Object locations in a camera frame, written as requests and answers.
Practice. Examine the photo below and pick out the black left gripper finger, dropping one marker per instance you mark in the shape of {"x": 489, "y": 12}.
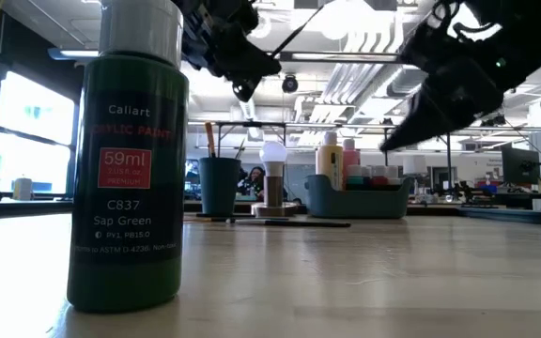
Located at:
{"x": 251, "y": 56}

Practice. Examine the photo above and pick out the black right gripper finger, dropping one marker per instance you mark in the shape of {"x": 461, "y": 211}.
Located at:
{"x": 453, "y": 103}

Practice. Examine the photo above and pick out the black paintbrush dark bristles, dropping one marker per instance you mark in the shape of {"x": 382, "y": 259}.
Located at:
{"x": 298, "y": 224}
{"x": 296, "y": 31}

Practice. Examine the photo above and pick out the black paintbrush silver ferrule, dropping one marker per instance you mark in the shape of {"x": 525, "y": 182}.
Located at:
{"x": 241, "y": 150}

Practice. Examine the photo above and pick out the small purple paint bottle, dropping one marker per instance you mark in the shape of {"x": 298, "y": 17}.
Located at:
{"x": 367, "y": 171}

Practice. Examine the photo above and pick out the large pink paint bottle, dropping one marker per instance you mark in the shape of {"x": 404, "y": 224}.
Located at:
{"x": 350, "y": 157}

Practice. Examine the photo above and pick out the small turquoise paint bottle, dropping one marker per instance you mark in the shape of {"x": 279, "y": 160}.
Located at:
{"x": 355, "y": 180}

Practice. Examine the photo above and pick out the large yellow paint bottle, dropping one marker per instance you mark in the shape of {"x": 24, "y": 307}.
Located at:
{"x": 329, "y": 162}

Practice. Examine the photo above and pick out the teal ribbed plastic cup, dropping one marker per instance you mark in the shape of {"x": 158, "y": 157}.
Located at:
{"x": 219, "y": 188}

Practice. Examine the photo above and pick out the small dark paint bottle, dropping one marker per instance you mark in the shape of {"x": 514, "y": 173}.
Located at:
{"x": 127, "y": 188}

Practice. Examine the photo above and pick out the long ceiling light bar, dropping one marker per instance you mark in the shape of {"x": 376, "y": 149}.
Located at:
{"x": 336, "y": 56}

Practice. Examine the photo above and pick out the black monitor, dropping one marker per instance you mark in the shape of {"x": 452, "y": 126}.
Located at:
{"x": 519, "y": 164}

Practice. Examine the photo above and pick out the person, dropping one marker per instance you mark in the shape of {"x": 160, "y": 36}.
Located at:
{"x": 254, "y": 180}

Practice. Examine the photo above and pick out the teal plastic storage bin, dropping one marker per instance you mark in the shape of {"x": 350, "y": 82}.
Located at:
{"x": 331, "y": 202}

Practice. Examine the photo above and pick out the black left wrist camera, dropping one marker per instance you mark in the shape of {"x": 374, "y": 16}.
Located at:
{"x": 244, "y": 90}

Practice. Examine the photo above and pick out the black ceiling camera cluster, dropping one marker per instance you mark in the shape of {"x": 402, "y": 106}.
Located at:
{"x": 493, "y": 121}

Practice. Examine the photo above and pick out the black ceiling dome camera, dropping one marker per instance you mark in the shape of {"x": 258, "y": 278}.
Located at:
{"x": 290, "y": 84}

